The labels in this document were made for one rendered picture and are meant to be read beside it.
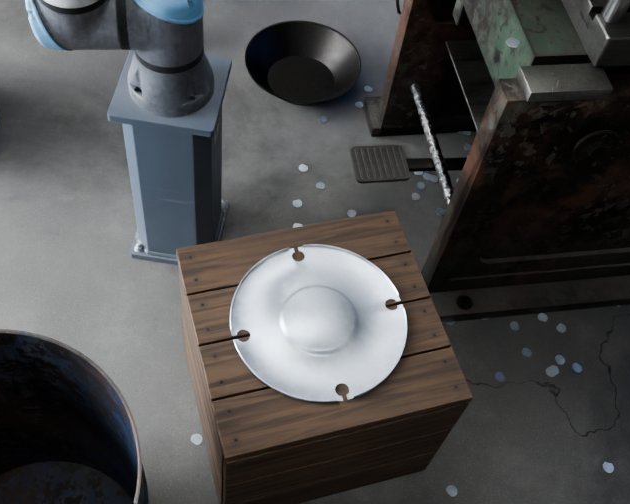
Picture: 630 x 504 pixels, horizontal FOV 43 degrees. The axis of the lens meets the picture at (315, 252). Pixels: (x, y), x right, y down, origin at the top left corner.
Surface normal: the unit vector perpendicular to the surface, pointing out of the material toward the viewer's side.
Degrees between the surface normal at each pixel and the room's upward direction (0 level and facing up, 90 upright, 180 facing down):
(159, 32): 86
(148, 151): 90
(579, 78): 0
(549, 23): 0
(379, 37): 0
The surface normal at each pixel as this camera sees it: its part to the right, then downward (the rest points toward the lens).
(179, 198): -0.11, 0.82
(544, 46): 0.11, -0.55
